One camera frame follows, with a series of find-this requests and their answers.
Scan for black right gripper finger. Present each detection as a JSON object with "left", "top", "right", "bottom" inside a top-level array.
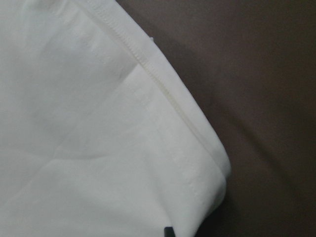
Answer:
[{"left": 164, "top": 227, "right": 176, "bottom": 237}]

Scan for cream long-sleeve cat shirt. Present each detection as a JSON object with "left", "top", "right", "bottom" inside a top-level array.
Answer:
[{"left": 0, "top": 0, "right": 231, "bottom": 237}]

